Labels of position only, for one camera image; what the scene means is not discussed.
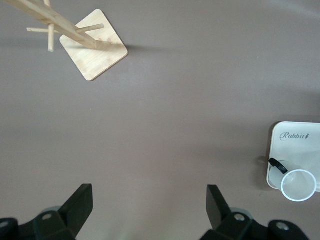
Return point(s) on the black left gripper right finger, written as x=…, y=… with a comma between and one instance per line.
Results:
x=222, y=212

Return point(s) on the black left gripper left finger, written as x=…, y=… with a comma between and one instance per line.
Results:
x=75, y=210

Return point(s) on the cream rabbit print tray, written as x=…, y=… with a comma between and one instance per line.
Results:
x=295, y=150

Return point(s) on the wooden mug stand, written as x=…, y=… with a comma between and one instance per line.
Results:
x=97, y=50

